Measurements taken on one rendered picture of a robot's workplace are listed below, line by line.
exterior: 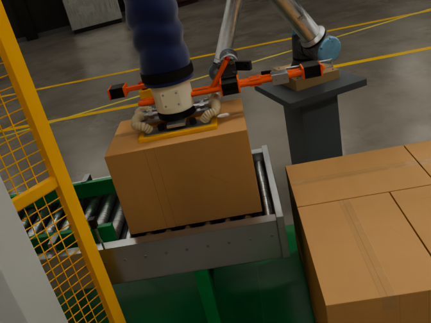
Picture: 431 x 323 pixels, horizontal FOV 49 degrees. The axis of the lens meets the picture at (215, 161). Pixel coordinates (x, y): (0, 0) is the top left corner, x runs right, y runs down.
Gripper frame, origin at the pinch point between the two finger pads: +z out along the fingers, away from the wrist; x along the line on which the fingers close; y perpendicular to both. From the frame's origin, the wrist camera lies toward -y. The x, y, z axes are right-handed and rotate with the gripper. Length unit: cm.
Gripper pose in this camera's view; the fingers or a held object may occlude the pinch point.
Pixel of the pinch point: (234, 74)
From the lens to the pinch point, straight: 217.0
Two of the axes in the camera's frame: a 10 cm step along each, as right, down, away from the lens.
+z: -0.1, 4.5, -8.9
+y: -9.8, 1.7, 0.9
